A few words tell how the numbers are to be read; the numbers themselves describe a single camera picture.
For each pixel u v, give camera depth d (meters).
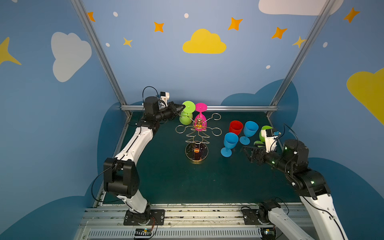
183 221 0.73
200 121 0.75
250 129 0.91
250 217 0.74
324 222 0.39
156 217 0.74
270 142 0.56
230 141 0.88
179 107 0.76
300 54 0.87
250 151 0.58
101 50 0.84
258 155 0.56
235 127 0.93
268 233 0.73
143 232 0.73
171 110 0.70
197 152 0.98
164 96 0.75
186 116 0.80
